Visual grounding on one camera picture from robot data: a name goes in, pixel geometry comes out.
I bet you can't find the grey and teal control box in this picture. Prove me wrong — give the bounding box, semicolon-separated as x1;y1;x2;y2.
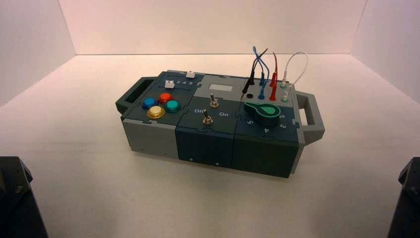
115;69;325;179

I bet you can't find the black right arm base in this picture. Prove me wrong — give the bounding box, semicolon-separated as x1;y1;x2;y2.
387;157;420;238

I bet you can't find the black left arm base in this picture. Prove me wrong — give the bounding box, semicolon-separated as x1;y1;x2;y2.
0;156;49;238

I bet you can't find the teal push button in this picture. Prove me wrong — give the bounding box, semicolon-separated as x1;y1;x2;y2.
164;100;181;114

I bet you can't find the yellow push button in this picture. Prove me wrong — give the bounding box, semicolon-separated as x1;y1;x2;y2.
147;105;166;119

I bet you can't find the green rotary knob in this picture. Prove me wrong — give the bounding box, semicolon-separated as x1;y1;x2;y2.
244;102;281;128

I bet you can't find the blue push button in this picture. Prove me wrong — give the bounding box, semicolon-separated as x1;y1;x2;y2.
142;97;159;111

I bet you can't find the black jumper cable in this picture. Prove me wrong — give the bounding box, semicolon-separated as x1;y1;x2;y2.
240;48;269;101

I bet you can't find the blue jumper cable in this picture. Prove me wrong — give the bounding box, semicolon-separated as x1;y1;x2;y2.
253;46;270;100

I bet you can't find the red jumper cable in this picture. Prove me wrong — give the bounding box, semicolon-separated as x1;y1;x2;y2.
269;52;279;102

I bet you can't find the white jumper cable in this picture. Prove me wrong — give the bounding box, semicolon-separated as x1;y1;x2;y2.
279;52;310;103

